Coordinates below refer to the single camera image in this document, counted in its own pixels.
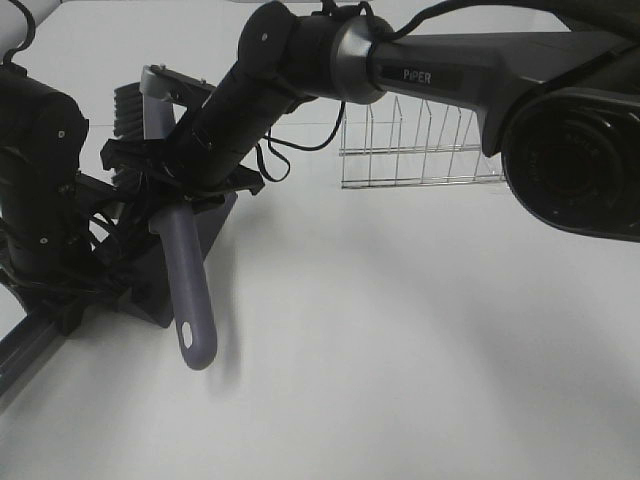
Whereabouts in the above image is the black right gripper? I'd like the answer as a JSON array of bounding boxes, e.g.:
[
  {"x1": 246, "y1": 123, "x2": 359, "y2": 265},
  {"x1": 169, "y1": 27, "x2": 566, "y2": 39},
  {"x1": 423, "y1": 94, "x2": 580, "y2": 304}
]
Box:
[{"x1": 100, "y1": 139, "x2": 265, "y2": 210}]

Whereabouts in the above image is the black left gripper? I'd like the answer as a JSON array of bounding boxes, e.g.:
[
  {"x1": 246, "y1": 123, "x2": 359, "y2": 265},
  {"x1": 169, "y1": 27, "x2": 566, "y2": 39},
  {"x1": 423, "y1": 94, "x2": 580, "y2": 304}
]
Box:
[{"x1": 9, "y1": 172, "x2": 161, "y2": 336}]

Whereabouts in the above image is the purple plastic dustpan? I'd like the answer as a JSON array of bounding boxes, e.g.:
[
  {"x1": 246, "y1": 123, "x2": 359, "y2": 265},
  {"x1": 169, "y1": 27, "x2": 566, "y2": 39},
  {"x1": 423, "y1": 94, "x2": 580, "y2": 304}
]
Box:
[{"x1": 1, "y1": 194, "x2": 237, "y2": 393}]

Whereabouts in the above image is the purple hand brush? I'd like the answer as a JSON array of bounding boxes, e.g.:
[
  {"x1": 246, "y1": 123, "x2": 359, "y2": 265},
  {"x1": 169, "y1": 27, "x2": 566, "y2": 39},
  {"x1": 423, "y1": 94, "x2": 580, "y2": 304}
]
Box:
[{"x1": 113, "y1": 65, "x2": 235, "y2": 370}]

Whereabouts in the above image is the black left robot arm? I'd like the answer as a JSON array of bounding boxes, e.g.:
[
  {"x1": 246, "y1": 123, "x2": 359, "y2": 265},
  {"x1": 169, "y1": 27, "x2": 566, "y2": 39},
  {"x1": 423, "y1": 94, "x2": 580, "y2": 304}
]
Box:
[{"x1": 1, "y1": 1, "x2": 153, "y2": 335}]

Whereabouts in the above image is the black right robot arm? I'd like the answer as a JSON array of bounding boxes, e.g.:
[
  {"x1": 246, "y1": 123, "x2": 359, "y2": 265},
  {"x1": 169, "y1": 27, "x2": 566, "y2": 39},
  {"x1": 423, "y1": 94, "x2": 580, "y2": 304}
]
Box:
[{"x1": 101, "y1": 1, "x2": 639, "y2": 242}]

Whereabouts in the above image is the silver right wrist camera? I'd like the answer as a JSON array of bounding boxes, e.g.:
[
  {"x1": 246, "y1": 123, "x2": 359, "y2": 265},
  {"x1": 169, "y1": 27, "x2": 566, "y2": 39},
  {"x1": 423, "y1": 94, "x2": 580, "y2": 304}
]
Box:
[{"x1": 139, "y1": 64, "x2": 216, "y2": 109}]

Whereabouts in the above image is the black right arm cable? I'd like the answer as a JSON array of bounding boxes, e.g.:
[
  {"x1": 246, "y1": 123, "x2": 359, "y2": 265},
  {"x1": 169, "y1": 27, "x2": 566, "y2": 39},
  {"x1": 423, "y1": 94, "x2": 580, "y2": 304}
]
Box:
[{"x1": 252, "y1": 94, "x2": 349, "y2": 184}]

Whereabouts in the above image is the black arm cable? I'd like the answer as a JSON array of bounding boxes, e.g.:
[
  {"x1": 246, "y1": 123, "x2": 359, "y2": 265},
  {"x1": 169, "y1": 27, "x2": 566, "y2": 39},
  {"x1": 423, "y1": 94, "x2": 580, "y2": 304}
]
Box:
[
  {"x1": 0, "y1": 0, "x2": 39, "y2": 66},
  {"x1": 252, "y1": 94, "x2": 349, "y2": 184}
]

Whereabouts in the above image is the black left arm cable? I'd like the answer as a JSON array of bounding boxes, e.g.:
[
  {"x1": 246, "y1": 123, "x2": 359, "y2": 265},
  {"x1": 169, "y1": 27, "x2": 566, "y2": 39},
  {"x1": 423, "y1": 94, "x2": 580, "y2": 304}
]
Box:
[{"x1": 0, "y1": 0, "x2": 39, "y2": 66}]

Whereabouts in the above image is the metal wire rack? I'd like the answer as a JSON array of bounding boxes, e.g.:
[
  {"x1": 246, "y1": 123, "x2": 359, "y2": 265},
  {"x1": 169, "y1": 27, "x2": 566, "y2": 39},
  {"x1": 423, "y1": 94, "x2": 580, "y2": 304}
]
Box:
[{"x1": 339, "y1": 94, "x2": 505, "y2": 189}]

